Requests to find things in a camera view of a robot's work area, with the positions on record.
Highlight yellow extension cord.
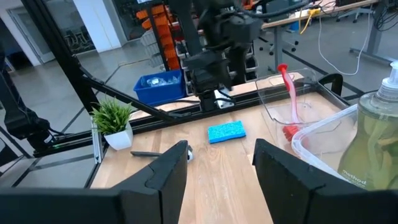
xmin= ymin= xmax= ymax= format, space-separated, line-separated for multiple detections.
xmin=298 ymin=7 xmax=321 ymax=35

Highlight grey metal desk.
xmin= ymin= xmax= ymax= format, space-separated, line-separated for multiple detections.
xmin=349 ymin=0 xmax=398 ymax=66

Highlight silver aluminium bar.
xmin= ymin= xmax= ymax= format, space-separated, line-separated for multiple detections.
xmin=91 ymin=119 xmax=105 ymax=164

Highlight green plant in white pot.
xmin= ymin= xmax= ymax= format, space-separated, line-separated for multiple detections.
xmin=91 ymin=98 xmax=135 ymax=151

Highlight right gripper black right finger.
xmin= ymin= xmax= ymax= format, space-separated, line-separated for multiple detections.
xmin=252 ymin=138 xmax=398 ymax=224

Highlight dark grey dish brush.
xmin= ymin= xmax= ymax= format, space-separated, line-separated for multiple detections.
xmin=130 ymin=149 xmax=194 ymax=163

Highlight orange storage bins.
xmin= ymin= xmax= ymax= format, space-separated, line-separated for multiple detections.
xmin=135 ymin=2 xmax=183 ymax=71

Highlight wooden top workbench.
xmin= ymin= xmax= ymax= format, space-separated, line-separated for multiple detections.
xmin=261 ymin=0 xmax=380 ymax=74

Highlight blue storage crate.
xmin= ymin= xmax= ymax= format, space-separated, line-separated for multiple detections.
xmin=133 ymin=68 xmax=187 ymax=107

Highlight blue cellulose sponge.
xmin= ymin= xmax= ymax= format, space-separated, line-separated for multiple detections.
xmin=207 ymin=120 xmax=247 ymax=144

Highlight shelf rack with grey bins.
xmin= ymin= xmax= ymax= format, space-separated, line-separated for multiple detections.
xmin=139 ymin=18 xmax=259 ymax=82

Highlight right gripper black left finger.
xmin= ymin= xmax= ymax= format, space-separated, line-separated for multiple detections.
xmin=0 ymin=139 xmax=189 ymax=224

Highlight tall clear plastic bin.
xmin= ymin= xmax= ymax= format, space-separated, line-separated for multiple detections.
xmin=290 ymin=102 xmax=398 ymax=191

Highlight clear plastic handled tray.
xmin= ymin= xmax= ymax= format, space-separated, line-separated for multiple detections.
xmin=255 ymin=67 xmax=351 ymax=147

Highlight clear plastic bags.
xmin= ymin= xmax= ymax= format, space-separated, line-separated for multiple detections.
xmin=141 ymin=74 xmax=181 ymax=88

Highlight red dish brush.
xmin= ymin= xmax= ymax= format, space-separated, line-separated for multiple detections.
xmin=276 ymin=63 xmax=302 ymax=142

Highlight black aluminium frame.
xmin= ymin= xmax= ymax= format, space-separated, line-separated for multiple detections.
xmin=18 ymin=0 xmax=352 ymax=190

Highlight white floor cable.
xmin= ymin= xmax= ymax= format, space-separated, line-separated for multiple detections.
xmin=317 ymin=12 xmax=374 ymax=77

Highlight yellow soap pump bottle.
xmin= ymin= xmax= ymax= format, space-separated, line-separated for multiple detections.
xmin=337 ymin=60 xmax=398 ymax=191

